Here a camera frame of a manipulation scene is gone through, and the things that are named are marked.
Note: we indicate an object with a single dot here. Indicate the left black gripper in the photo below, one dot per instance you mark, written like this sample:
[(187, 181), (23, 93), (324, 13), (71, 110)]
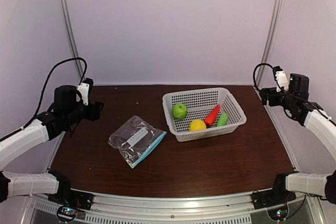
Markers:
[(95, 111)]

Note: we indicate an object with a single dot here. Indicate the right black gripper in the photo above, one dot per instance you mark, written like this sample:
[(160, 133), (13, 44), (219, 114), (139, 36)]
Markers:
[(264, 97)]

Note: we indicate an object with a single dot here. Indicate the clear zip top bag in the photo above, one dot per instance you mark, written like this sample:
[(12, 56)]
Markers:
[(135, 140)]

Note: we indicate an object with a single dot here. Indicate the green toy cucumber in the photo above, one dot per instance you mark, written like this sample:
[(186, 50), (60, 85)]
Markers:
[(223, 119)]

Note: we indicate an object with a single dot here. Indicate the red toy carrot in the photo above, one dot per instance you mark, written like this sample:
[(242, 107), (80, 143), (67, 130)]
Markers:
[(210, 119)]

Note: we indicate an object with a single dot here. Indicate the yellow toy lemon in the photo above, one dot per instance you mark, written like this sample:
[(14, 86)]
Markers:
[(197, 125)]

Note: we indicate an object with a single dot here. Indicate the green toy apple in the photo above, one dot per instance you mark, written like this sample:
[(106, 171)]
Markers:
[(179, 111)]

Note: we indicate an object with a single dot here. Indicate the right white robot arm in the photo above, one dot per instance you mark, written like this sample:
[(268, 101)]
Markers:
[(292, 94)]

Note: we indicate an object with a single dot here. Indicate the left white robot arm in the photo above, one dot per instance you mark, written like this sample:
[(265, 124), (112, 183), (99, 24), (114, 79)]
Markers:
[(71, 105)]

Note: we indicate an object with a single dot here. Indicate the white perforated plastic basket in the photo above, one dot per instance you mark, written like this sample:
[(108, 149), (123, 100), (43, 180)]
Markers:
[(199, 105)]

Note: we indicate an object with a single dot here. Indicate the left round circuit board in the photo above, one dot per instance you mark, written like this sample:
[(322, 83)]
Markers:
[(66, 214)]

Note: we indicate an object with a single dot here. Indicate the round circuit board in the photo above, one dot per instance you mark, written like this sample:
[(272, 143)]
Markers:
[(66, 214), (278, 214)]

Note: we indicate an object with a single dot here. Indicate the right round circuit board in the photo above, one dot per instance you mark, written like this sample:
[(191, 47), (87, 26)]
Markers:
[(278, 214)]

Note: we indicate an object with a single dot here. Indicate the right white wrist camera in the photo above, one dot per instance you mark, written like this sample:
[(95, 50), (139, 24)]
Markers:
[(282, 82)]

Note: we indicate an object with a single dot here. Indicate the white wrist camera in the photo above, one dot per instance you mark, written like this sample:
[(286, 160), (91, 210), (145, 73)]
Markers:
[(83, 91), (282, 82)]

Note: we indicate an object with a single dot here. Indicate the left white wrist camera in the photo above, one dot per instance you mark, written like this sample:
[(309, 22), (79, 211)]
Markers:
[(83, 91)]

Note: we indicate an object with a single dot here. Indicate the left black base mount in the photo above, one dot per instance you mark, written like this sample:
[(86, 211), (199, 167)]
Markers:
[(74, 199)]

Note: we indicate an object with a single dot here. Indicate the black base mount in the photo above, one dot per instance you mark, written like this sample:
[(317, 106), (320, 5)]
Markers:
[(74, 199), (270, 198)]

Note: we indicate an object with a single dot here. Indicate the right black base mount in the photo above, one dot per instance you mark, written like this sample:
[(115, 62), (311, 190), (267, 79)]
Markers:
[(270, 198)]

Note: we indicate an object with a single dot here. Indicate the front aluminium rail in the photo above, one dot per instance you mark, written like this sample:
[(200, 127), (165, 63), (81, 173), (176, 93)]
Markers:
[(234, 208)]

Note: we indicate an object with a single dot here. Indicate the right aluminium frame post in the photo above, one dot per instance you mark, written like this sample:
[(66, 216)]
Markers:
[(276, 11)]

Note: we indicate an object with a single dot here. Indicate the aluminium frame post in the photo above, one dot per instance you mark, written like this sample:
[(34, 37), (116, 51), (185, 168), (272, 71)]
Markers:
[(68, 29), (276, 11)]

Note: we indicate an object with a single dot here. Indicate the left aluminium frame post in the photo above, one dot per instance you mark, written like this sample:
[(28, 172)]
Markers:
[(68, 29)]

